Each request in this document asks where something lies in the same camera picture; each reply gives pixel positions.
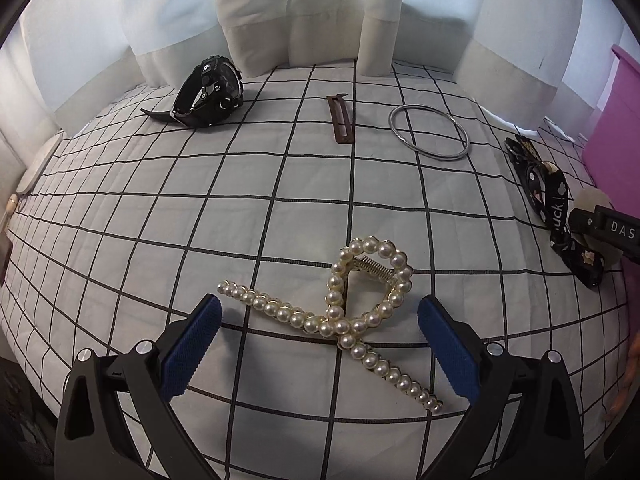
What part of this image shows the black printed hair ribbon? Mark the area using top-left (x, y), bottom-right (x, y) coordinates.
top-left (504, 135), bottom-right (603, 288)

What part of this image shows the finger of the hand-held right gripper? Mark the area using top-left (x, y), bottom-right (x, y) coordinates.
top-left (569, 205), bottom-right (640, 263)

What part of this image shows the cream sloth face hair clip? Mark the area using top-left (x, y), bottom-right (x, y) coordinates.
top-left (571, 189), bottom-right (623, 267)

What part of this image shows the brown hair clip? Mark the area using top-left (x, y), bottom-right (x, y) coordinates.
top-left (326, 92), bottom-right (355, 145)

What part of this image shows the pink plastic bin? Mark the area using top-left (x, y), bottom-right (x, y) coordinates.
top-left (582, 44), bottom-right (640, 221)

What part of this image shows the silver bangle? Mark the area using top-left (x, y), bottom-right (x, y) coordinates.
top-left (389, 104), bottom-right (472, 162)

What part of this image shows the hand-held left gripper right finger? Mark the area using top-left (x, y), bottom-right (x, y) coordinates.
top-left (417, 295), bottom-right (586, 480)

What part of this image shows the person's right forearm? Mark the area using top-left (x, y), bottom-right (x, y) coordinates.
top-left (602, 332), bottom-right (640, 423)

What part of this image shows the white black checked bed sheet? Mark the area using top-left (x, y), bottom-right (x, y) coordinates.
top-left (0, 57), bottom-right (640, 480)

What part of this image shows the white round object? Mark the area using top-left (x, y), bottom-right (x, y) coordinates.
top-left (16, 132), bottom-right (64, 197)

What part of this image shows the pearl hair claw clip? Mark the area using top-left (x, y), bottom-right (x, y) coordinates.
top-left (217, 235), bottom-right (445, 416)

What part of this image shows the white curtain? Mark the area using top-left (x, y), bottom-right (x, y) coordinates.
top-left (0, 0), bottom-right (640, 133)

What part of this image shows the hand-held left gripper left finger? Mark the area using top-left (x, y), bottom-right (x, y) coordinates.
top-left (54, 294), bottom-right (223, 480)

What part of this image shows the black wrist watch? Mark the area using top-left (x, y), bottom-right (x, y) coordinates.
top-left (141, 55), bottom-right (246, 128)

